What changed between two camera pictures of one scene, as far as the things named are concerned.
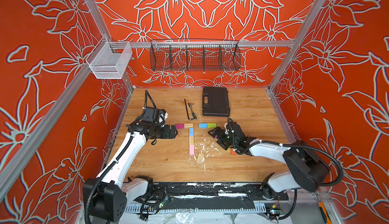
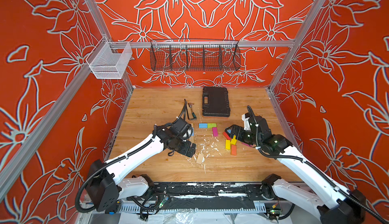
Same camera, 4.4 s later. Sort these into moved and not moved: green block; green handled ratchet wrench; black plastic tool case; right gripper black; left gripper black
Moved: left gripper black; right gripper black
Not moved: green handled ratchet wrench; black plastic tool case; green block
